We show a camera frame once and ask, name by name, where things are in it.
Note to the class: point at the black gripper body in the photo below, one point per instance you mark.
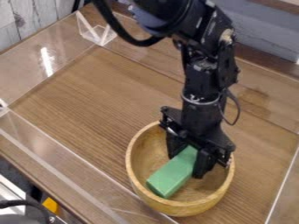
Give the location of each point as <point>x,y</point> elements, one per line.
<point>196,122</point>

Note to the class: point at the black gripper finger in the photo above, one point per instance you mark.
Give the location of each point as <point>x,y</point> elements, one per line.
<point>176,144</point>
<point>204,163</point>

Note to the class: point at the green rectangular block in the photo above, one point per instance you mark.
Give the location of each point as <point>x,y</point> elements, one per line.
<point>170,176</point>

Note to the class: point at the brown wooden bowl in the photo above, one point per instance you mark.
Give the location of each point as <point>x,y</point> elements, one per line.
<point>197,196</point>

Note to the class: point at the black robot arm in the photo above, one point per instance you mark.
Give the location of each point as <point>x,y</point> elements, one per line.
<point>201,33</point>

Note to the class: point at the yellow and black device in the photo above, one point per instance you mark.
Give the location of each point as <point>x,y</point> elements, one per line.
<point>58,215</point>

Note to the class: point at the clear acrylic front wall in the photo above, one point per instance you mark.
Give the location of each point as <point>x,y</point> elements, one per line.
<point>81,188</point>

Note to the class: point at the clear acrylic corner bracket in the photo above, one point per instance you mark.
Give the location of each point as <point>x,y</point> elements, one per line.
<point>100,35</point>

